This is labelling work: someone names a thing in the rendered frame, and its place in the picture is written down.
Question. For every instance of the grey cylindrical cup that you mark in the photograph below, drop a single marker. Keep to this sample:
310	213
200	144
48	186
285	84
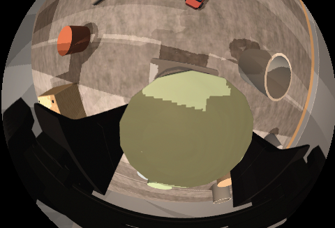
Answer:
220	194
269	72

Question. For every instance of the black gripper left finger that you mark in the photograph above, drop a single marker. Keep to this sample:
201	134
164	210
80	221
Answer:
92	141

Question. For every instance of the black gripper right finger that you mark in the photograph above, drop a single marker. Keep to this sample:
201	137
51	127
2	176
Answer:
259	167

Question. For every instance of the dark grey cylinder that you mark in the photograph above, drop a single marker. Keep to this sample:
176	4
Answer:
273	140

